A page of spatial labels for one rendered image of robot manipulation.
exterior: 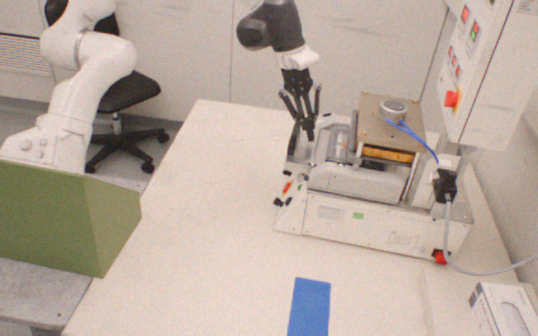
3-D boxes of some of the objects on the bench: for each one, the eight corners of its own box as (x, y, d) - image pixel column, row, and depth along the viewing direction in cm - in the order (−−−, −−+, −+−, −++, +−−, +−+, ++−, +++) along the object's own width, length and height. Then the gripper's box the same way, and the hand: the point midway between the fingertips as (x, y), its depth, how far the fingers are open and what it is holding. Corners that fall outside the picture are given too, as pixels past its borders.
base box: (439, 195, 158) (454, 155, 148) (453, 275, 128) (474, 232, 118) (290, 168, 163) (295, 127, 153) (270, 239, 133) (276, 194, 123)
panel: (290, 170, 161) (318, 133, 150) (274, 225, 137) (306, 187, 126) (284, 167, 161) (313, 131, 150) (268, 222, 136) (300, 183, 126)
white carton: (513, 304, 115) (525, 286, 111) (551, 392, 97) (567, 373, 92) (467, 300, 115) (477, 281, 111) (497, 386, 97) (510, 368, 92)
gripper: (318, 55, 123) (334, 131, 135) (274, 63, 127) (292, 135, 139) (315, 65, 117) (332, 143, 129) (268, 74, 121) (289, 148, 133)
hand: (309, 129), depth 133 cm, fingers closed, pressing on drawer
